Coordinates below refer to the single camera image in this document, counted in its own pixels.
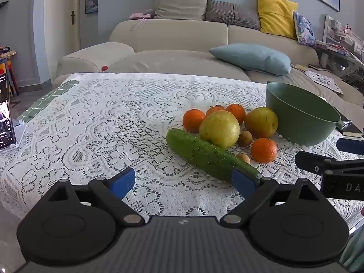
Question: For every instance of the white door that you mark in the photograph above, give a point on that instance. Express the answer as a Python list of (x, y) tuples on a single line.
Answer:
[(61, 11)]

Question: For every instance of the green bowl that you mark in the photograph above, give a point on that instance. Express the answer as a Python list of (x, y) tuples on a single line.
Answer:
[(298, 125)]

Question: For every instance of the green cucumber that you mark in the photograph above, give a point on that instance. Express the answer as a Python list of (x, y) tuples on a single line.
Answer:
[(199, 150)]

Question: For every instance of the light teal cloth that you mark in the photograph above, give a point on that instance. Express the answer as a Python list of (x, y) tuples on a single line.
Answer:
[(355, 253)]

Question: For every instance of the black smartphone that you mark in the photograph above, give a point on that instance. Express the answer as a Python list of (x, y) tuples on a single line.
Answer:
[(7, 113)]

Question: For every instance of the blue floral cushion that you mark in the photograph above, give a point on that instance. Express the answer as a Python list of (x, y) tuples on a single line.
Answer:
[(305, 30)]

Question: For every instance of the large yellow-green pear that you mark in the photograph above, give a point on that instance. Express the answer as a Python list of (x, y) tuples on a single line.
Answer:
[(219, 129)]

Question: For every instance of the orange tangerine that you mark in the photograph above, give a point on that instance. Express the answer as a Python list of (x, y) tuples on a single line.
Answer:
[(264, 150), (193, 120), (236, 112), (214, 110)]

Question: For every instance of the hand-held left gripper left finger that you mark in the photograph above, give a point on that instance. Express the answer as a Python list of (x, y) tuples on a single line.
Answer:
[(123, 183)]

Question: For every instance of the small red ball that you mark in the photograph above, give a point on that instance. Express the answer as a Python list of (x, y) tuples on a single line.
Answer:
[(105, 68)]

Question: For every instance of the grey checked cushion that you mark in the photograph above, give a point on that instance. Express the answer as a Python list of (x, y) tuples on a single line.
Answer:
[(233, 14)]

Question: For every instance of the printed paper sheet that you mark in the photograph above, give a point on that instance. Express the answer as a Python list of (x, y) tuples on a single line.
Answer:
[(324, 81)]

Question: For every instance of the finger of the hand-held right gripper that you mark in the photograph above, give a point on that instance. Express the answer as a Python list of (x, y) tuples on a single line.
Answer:
[(351, 146), (310, 160)]

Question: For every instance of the cluttered grey rack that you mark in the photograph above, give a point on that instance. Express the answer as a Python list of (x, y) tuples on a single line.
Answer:
[(341, 45)]

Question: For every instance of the golden yellow pear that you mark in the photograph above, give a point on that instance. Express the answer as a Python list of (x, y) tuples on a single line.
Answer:
[(260, 123)]

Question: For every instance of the light blue cushion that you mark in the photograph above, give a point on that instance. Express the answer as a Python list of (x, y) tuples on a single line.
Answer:
[(250, 58)]

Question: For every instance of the beige sofa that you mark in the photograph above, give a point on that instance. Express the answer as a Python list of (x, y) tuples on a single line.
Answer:
[(170, 59)]

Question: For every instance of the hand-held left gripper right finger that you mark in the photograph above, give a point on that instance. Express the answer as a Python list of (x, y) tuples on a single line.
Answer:
[(243, 183)]

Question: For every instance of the white lace tablecloth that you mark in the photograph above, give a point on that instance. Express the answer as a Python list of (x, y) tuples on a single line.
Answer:
[(99, 136)]

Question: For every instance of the yellow cushion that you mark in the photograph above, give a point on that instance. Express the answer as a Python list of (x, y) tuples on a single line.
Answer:
[(275, 15)]

